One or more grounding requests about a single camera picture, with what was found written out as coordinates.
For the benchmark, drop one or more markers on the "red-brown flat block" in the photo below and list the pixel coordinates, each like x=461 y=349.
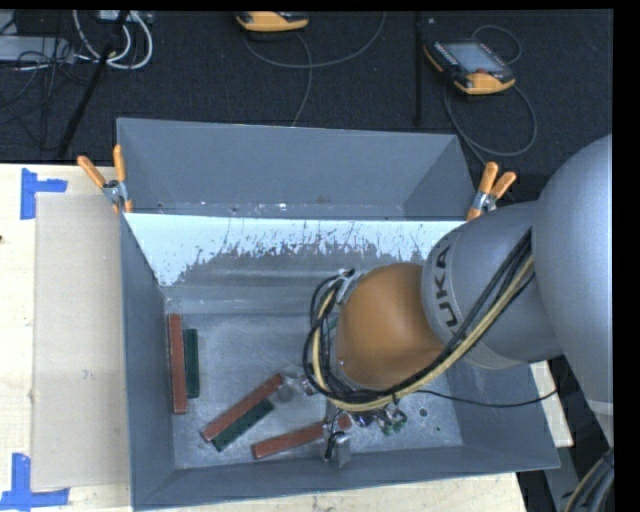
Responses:
x=240 y=410
x=177 y=365
x=285 y=442

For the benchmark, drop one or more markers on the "dark green flat block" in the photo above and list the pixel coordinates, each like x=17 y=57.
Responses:
x=192 y=365
x=244 y=425

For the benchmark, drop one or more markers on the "pale flat board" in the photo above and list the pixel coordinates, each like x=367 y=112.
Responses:
x=80 y=340

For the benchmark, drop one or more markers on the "grey metal bin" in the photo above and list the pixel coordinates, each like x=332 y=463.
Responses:
x=280 y=170

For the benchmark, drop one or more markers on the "black cylinder on white bracket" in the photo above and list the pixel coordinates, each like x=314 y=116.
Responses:
x=363 y=420

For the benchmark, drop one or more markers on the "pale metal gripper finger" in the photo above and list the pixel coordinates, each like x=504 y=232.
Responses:
x=295 y=386
x=341 y=450

